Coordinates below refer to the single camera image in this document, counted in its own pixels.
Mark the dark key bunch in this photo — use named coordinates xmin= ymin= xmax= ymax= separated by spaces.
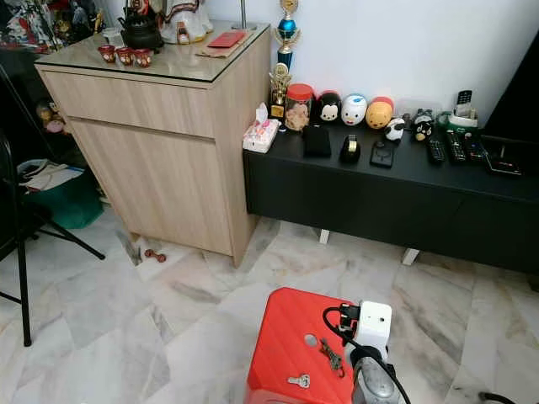
xmin=319 ymin=338 xmax=345 ymax=378

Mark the red plastic stool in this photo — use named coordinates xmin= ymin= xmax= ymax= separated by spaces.
xmin=246 ymin=287 xmax=363 ymax=404

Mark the black low console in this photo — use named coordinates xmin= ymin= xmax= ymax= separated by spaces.
xmin=243 ymin=125 xmax=539 ymax=275

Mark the flat black device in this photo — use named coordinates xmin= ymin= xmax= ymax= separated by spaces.
xmin=370 ymin=139 xmax=396 ymax=168

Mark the black tape dispenser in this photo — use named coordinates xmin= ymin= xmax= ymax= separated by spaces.
xmin=339 ymin=134 xmax=362 ymax=164

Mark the black folding chair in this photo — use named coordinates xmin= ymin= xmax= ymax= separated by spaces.
xmin=0 ymin=130 xmax=107 ymax=348

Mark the black wallet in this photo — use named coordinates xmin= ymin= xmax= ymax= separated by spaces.
xmin=302 ymin=125 xmax=333 ymax=158

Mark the black remote control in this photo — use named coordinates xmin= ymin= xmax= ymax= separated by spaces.
xmin=426 ymin=137 xmax=446 ymax=164
xmin=446 ymin=130 xmax=468 ymax=163
xmin=465 ymin=132 xmax=488 ymax=162

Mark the small white black figure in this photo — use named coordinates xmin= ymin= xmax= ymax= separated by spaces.
xmin=385 ymin=117 xmax=407 ymax=141

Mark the pink tissue pack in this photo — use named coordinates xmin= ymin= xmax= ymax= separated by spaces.
xmin=243 ymin=103 xmax=281 ymax=153

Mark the black white animal figure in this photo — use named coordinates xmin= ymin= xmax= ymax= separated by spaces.
xmin=413 ymin=109 xmax=436 ymax=141

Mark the yellow round plush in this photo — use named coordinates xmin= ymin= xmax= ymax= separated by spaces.
xmin=366 ymin=96 xmax=395 ymax=130

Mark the white round plush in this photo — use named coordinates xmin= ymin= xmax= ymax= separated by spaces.
xmin=341 ymin=93 xmax=369 ymax=127

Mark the black mouse plush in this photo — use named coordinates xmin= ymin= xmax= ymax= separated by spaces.
xmin=314 ymin=90 xmax=343 ymax=125

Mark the flat black box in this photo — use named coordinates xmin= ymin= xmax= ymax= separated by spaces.
xmin=483 ymin=139 xmax=528 ymax=178

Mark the small gold trophy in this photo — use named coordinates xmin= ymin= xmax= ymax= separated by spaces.
xmin=269 ymin=62 xmax=292 ymax=120

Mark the green bin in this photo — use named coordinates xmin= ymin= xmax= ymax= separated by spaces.
xmin=19 ymin=160 xmax=104 ymax=231

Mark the light wooden cabinet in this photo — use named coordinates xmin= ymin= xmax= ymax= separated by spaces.
xmin=35 ymin=21 xmax=273 ymax=267

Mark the tall blue gold trophy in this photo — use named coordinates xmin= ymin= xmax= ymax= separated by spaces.
xmin=275 ymin=0 xmax=302 ymax=70

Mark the red packet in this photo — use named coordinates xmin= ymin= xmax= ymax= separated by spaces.
xmin=208 ymin=30 xmax=248 ymax=50

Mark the grey lamp stand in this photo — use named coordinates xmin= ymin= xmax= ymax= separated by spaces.
xmin=232 ymin=0 xmax=259 ymax=31

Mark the white robed figurine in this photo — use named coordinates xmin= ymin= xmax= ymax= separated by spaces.
xmin=160 ymin=0 xmax=214 ymax=45

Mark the black teapot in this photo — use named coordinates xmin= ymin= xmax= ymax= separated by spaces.
xmin=119 ymin=8 xmax=166 ymax=52

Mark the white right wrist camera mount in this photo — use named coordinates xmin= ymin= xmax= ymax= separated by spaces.
xmin=355 ymin=300 xmax=394 ymax=355

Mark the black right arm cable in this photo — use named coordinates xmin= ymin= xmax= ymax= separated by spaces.
xmin=322 ymin=305 xmax=414 ymax=404

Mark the cordless phone on base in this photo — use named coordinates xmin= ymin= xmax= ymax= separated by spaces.
xmin=446 ymin=89 xmax=480 ymax=129

